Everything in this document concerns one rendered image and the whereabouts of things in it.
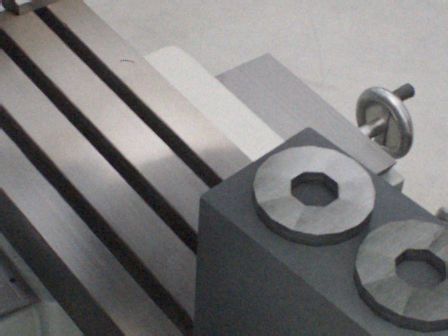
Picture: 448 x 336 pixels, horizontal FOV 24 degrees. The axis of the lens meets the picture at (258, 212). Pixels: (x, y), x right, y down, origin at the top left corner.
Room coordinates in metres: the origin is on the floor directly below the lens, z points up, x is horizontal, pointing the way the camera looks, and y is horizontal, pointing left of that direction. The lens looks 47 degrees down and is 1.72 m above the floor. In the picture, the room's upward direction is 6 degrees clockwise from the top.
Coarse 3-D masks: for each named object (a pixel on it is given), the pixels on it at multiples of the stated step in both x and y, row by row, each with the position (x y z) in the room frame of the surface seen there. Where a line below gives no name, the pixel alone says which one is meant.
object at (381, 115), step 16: (368, 96) 1.19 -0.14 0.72; (384, 96) 1.17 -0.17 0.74; (400, 96) 1.18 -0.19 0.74; (368, 112) 1.20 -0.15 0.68; (384, 112) 1.17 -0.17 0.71; (400, 112) 1.15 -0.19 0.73; (368, 128) 1.15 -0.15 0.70; (384, 128) 1.16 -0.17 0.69; (400, 128) 1.14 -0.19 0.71; (384, 144) 1.16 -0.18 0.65; (400, 144) 1.13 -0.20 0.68
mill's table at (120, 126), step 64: (64, 0) 0.99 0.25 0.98; (0, 64) 0.86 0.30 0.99; (64, 64) 0.87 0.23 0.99; (128, 64) 0.89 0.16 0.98; (0, 128) 0.76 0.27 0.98; (64, 128) 0.77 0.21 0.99; (128, 128) 0.78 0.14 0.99; (192, 128) 0.79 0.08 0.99; (0, 192) 0.68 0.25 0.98; (64, 192) 0.70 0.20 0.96; (128, 192) 0.69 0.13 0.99; (192, 192) 0.70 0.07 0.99; (64, 256) 0.60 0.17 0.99; (128, 256) 0.63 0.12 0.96; (192, 256) 0.62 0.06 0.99; (128, 320) 0.54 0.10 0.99; (192, 320) 0.55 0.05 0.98
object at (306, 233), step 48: (288, 144) 0.59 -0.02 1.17; (240, 192) 0.53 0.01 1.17; (288, 192) 0.52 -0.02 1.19; (336, 192) 0.54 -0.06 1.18; (384, 192) 0.55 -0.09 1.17; (240, 240) 0.49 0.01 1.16; (288, 240) 0.49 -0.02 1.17; (336, 240) 0.49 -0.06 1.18; (384, 240) 0.49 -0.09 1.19; (432, 240) 0.49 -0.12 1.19; (240, 288) 0.49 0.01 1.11; (288, 288) 0.46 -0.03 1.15; (336, 288) 0.45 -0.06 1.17; (384, 288) 0.44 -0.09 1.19; (432, 288) 0.45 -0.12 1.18
